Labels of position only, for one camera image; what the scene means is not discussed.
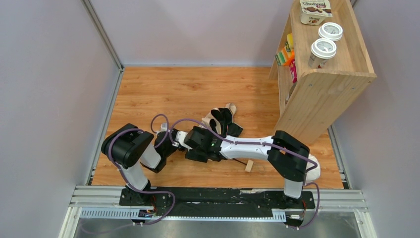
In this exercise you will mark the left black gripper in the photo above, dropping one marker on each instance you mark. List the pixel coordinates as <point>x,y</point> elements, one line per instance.
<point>166,148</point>

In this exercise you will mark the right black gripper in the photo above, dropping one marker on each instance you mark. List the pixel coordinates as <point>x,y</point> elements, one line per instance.
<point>205,145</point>

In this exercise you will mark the black and beige folding umbrella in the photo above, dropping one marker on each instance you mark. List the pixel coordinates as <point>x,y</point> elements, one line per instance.
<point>221,120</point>

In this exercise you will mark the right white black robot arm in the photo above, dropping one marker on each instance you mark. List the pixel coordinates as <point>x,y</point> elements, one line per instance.
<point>285,153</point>

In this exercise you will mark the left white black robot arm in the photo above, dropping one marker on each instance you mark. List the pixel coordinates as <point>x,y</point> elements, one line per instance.
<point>130,149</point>

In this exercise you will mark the crumpled white plastic bag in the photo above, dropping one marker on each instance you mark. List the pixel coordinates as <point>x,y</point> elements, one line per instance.
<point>313,174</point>

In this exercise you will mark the green orange sponge pack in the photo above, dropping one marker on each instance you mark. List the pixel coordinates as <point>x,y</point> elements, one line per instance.
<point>285,56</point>

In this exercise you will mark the pink package on shelf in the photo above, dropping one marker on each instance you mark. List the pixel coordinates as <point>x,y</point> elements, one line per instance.
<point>293,71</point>

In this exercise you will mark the yellow green item on shelf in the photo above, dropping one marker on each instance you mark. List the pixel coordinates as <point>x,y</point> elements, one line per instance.
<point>289,44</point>

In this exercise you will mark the wooden shelf unit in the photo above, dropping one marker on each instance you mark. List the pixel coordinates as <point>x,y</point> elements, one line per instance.
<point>309,107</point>

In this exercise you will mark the near white lidded cup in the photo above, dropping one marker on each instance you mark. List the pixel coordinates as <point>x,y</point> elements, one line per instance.
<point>322,50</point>

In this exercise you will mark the white lidded cup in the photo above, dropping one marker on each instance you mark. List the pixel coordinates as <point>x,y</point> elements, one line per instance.
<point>331,31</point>
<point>322,50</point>

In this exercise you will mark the far white lidded cup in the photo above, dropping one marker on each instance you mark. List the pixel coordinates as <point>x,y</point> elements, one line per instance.
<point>331,31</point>

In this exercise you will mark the Chobani yogurt cup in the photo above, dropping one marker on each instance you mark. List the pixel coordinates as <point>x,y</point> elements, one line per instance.
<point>314,12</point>

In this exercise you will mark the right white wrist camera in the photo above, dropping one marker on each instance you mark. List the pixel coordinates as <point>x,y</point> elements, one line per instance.
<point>179,140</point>

